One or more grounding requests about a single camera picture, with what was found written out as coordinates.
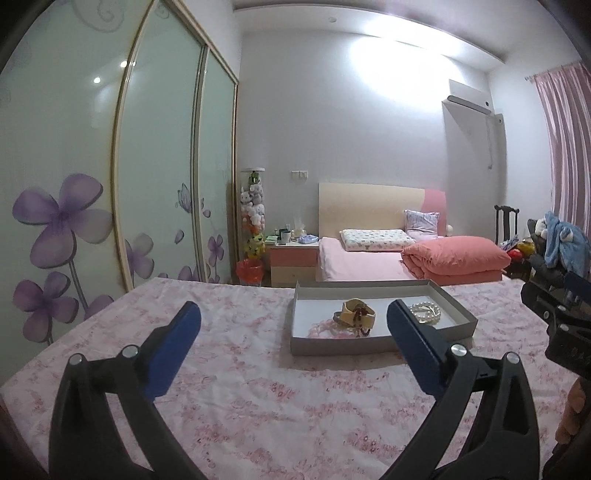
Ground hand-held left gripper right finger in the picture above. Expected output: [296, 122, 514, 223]
[369, 299, 540, 480]

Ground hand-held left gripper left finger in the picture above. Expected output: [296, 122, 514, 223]
[48, 301, 202, 480]

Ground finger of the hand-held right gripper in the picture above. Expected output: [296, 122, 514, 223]
[521, 267, 591, 326]

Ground white pearl bracelet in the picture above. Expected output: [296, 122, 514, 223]
[409, 300, 444, 325]

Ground pink bead bracelet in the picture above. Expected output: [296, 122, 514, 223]
[306, 318, 354, 341]

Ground grey shallow tray box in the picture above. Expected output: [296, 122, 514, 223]
[290, 279, 478, 356]

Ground person's right hand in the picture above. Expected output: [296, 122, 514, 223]
[556, 381, 583, 444]

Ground blue plush garment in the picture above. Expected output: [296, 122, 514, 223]
[541, 211, 591, 278]

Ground colourful toy pile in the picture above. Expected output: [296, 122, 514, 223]
[505, 237, 537, 260]

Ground dark wooden chair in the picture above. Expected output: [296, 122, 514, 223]
[494, 204, 521, 246]

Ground pink bed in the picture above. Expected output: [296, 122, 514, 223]
[315, 235, 512, 283]

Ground folded pink quilt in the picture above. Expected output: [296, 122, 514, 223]
[401, 235, 512, 280]

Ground pink floral tablecloth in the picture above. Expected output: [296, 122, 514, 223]
[0, 277, 591, 480]

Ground red trash bin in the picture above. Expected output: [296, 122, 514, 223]
[236, 258, 265, 285]

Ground white patterned pillow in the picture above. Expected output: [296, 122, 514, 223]
[340, 228, 416, 254]

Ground lilac patterned pillow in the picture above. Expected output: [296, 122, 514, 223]
[404, 210, 440, 237]

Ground pink curtain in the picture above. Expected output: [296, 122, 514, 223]
[526, 62, 591, 259]

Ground pink and beige nightstand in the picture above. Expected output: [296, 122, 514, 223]
[269, 242, 320, 288]

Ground beige and pink headboard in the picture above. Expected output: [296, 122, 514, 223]
[318, 182, 448, 253]

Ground clear tube of plush toys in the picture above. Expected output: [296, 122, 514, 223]
[238, 167, 267, 274]

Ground sliding wardrobe with purple flowers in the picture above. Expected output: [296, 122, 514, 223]
[0, 0, 242, 354]

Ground white air conditioner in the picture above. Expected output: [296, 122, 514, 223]
[442, 79, 495, 114]

